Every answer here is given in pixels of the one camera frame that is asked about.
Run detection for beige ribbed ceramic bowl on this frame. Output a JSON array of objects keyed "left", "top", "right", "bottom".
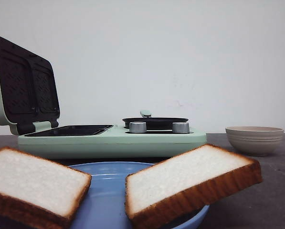
[{"left": 225, "top": 126, "right": 284, "bottom": 156}]

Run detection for blue plastic plate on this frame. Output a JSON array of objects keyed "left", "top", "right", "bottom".
[{"left": 68, "top": 161, "right": 210, "bottom": 229}]

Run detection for left silver control knob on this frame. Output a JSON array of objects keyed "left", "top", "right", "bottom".
[{"left": 129, "top": 122, "right": 147, "bottom": 134}]

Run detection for mint green breakfast maker base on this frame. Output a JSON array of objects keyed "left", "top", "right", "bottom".
[{"left": 18, "top": 125, "right": 207, "bottom": 159}]

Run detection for right silver control knob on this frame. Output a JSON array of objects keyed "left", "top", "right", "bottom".
[{"left": 172, "top": 122, "right": 190, "bottom": 134}]

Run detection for white bread slice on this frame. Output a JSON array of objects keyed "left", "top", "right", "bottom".
[
  {"left": 125, "top": 144, "right": 263, "bottom": 229},
  {"left": 0, "top": 147, "right": 92, "bottom": 229}
]

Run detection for black frying pan green handle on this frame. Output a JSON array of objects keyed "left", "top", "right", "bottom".
[{"left": 122, "top": 110, "right": 188, "bottom": 130}]

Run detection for mint green sandwich maker lid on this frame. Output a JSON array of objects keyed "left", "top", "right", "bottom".
[{"left": 0, "top": 37, "right": 60, "bottom": 137}]

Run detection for silver control knob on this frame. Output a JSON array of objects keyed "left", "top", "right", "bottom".
[
  {"left": 129, "top": 122, "right": 147, "bottom": 134},
  {"left": 172, "top": 122, "right": 190, "bottom": 134}
]

